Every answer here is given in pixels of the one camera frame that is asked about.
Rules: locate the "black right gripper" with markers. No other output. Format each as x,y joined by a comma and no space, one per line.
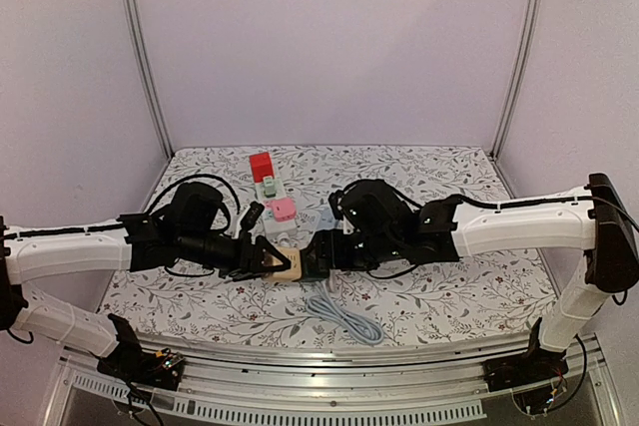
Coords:
323,256

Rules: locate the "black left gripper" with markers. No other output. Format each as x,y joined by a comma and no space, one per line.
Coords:
249,263

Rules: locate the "beige cube socket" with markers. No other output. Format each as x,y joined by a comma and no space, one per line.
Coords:
284,271

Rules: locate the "dark green cube socket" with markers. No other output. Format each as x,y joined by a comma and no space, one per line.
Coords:
314,274

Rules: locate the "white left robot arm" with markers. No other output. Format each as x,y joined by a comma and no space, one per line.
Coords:
180,230

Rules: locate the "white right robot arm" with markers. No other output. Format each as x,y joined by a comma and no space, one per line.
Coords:
524,236

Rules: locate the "pink plug adapter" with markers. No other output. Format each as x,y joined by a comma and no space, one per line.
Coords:
283,209

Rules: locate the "green plug adapter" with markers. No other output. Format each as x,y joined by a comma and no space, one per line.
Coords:
269,187

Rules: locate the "white power strip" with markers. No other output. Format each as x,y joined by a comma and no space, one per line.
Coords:
291,230

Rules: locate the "light blue power strip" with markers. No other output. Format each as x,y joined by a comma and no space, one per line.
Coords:
326,220

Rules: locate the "red cube adapter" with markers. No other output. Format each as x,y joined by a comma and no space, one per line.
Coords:
261,166

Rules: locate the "floral tablecloth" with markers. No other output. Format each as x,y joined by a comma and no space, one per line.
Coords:
493,293

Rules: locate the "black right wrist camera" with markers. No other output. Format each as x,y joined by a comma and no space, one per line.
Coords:
335,203

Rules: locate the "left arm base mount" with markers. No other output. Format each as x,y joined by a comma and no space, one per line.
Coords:
130,363

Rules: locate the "aluminium table edge rail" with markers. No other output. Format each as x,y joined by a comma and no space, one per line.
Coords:
440,384

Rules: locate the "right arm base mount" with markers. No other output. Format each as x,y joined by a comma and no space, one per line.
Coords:
533,365

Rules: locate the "left aluminium frame post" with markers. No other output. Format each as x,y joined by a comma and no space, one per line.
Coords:
136,32

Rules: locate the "aluminium frame post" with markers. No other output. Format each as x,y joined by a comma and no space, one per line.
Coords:
531,12
136,32

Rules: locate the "right aluminium frame post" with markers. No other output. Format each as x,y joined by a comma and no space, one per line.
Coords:
531,12

